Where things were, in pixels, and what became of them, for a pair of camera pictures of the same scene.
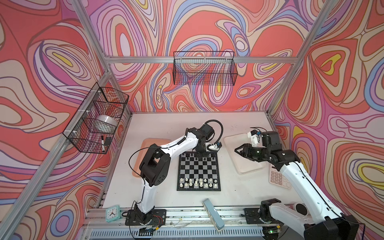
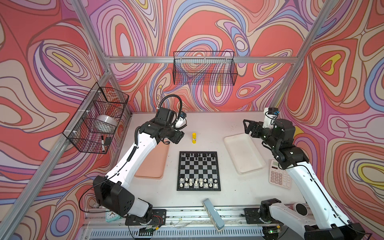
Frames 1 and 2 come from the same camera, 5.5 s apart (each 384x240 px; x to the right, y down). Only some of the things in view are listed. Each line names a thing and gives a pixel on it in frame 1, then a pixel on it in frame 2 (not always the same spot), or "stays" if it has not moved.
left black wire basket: x=93 y=129 stays
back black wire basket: x=204 y=68 stays
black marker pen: x=103 y=143 stays
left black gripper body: x=202 y=152 to x=175 y=136
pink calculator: x=276 y=177 stays
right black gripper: x=246 y=151 to x=258 y=126
